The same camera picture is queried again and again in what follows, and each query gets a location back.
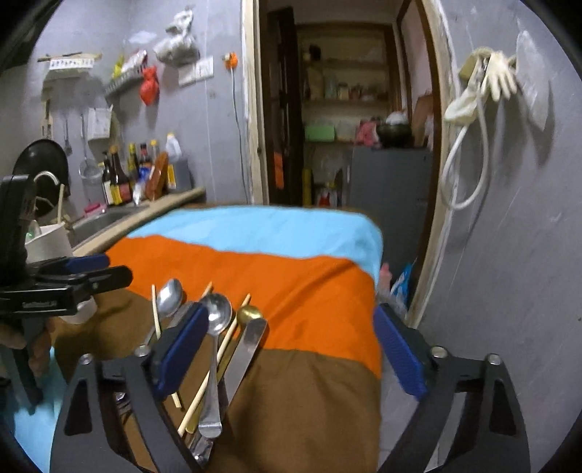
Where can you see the white wall socket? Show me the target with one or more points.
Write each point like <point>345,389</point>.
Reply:
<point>198,72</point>

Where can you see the black wok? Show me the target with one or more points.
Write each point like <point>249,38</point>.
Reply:
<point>43,157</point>

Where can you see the blue white packet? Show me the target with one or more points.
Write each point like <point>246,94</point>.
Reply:
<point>402,282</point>

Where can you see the slim bottle yellow cap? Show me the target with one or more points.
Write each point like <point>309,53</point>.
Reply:
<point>132,161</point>

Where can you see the white slotted utensil holder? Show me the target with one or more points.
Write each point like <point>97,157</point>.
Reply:
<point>72,62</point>

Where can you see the wooden storage shelf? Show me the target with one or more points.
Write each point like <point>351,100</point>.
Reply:
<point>345,63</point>

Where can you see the colourful seasoning packets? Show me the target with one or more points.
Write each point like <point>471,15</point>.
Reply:
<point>134,60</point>

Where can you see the orange blue brown striped cloth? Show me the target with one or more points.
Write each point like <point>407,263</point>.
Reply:
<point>295,295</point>

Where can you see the clear bottle yellow cap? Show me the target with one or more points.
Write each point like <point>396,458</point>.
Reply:
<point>154,148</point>

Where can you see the pink sponge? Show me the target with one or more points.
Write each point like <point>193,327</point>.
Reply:
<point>93,208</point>

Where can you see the green box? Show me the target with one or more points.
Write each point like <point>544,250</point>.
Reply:
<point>319,133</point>

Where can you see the small silver spoon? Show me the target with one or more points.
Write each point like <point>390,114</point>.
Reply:
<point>168,295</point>

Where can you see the steel faucet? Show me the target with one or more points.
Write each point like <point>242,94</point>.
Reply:
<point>45,173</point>

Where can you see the white perforated box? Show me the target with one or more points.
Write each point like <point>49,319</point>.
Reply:
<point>97,123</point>

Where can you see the long silver spoon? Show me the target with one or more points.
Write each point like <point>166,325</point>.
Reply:
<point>216,314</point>

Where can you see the metal wall shelf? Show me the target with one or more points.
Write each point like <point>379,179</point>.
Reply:
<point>122,84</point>

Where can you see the cream rubber gloves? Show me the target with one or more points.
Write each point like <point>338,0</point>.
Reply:
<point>498,75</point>

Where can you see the dark soy sauce bottle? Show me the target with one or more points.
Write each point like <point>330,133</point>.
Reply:
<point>120,182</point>

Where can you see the black pot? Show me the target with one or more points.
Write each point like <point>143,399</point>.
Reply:
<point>393,134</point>

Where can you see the white cup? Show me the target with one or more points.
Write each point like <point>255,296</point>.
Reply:
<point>47,243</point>

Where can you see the hanging wooden tool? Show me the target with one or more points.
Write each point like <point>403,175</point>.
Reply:
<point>47,120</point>

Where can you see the orange plug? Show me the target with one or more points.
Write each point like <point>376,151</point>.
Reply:
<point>232,60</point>

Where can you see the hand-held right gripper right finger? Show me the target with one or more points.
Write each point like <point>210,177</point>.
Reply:
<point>400,354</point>

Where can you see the steel sink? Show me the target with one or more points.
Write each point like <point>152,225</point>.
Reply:
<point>104,223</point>

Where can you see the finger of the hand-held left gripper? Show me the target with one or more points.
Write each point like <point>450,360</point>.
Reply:
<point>88,262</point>
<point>107,277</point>

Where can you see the person's left hand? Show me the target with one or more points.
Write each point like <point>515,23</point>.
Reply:
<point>40,359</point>

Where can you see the beige kitchen counter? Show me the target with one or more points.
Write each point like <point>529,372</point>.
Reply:
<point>172,198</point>

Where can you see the wooden door frame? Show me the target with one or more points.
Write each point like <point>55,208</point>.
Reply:
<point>252,113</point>

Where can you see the cooking oil jug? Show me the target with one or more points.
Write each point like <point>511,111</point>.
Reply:
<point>172,152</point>

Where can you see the blue white bag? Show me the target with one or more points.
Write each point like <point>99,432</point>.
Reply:
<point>143,175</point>

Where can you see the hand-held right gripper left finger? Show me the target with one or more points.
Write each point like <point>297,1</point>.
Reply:
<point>179,350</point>

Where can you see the red white bottle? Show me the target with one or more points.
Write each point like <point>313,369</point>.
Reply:
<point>325,196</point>

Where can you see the pink cloth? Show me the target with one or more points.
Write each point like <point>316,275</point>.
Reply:
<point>366,134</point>

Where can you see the grey plastic bag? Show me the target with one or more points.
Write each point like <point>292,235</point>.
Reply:
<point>177,45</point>

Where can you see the gold spoon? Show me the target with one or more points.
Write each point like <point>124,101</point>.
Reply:
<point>249,314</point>

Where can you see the red plastic bag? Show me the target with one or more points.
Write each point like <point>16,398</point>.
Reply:
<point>149,86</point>

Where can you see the grey cabinet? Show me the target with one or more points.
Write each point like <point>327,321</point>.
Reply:
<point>391,200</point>

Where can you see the steel utensil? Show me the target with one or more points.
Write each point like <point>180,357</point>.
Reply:
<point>245,354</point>

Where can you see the orange powder bag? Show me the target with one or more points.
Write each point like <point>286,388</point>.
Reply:
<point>159,179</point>

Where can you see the wooden board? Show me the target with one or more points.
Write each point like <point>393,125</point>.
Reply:
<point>422,118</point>

